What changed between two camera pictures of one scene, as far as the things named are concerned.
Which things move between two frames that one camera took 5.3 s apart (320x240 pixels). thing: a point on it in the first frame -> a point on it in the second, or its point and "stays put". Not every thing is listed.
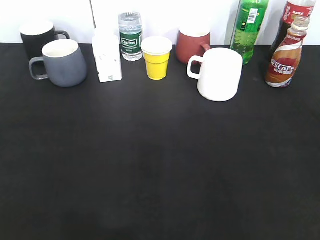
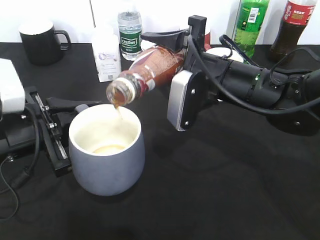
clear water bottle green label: [131, 36] stays put
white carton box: [107, 50] stays put
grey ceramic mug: [66, 66] -> [107, 148]
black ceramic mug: [35, 35] stays put
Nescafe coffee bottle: [285, 60] -> [153, 68]
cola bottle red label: [293, 8] stays put
